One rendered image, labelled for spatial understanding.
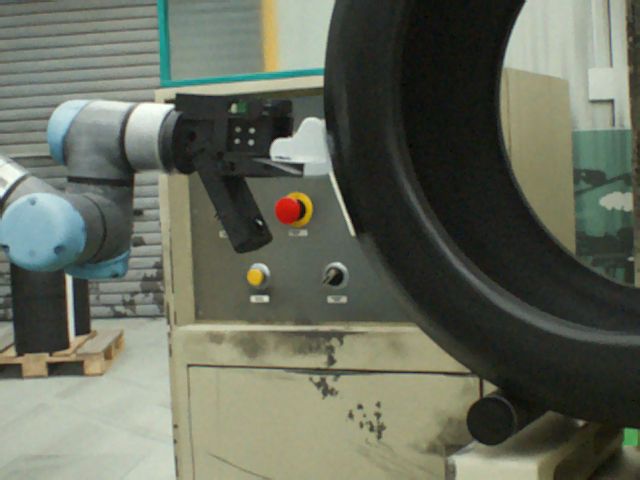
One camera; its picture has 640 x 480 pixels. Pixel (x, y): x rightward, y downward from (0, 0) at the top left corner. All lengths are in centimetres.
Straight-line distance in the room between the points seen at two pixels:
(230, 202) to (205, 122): 9
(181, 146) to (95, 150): 10
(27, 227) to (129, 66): 963
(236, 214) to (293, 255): 62
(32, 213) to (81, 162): 15
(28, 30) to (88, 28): 53
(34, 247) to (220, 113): 23
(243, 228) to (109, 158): 17
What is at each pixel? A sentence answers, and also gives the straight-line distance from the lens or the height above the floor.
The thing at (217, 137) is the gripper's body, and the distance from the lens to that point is 130.
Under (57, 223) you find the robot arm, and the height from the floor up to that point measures 109.
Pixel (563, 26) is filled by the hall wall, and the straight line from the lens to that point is 1059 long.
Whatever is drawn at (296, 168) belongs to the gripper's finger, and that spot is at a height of 113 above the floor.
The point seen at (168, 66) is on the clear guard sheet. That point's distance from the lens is 201.
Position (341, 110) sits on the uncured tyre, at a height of 118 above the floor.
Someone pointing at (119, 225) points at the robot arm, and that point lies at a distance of 138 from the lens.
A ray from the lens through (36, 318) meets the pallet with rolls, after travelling 770.
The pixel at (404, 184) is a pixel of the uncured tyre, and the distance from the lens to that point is 111.
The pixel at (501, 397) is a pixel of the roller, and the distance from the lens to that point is 116.
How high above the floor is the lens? 113
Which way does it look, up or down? 3 degrees down
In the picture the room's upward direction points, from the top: 2 degrees counter-clockwise
